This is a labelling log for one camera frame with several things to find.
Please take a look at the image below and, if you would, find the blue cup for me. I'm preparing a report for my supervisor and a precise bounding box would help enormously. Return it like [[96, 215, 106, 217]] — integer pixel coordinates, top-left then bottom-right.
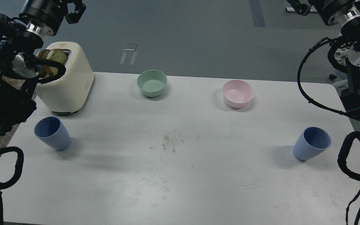
[[34, 116, 71, 151], [293, 127, 332, 161]]

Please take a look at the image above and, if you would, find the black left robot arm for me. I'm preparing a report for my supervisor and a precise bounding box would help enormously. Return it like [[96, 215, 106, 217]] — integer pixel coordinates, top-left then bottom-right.
[[0, 0, 86, 225]]

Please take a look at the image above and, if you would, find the green bowl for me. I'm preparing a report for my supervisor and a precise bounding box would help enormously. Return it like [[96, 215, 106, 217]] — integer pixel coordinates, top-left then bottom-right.
[[136, 70, 168, 98]]

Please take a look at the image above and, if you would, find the pink bowl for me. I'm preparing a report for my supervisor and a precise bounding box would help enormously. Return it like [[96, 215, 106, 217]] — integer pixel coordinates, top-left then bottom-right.
[[222, 80, 255, 109]]

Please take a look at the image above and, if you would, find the cream white toaster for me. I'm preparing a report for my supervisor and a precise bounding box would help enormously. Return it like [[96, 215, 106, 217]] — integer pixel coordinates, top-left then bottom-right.
[[35, 42, 94, 116]]

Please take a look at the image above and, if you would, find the left bread slice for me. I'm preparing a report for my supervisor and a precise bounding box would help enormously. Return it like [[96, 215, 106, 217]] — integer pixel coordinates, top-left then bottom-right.
[[36, 49, 51, 78]]

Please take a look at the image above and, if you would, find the white desk leg base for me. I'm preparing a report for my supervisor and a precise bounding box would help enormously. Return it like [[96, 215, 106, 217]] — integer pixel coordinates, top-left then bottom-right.
[[285, 7, 318, 13]]

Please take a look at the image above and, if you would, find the white office chair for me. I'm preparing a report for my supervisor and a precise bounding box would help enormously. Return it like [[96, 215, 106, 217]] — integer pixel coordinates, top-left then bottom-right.
[[329, 45, 350, 89]]

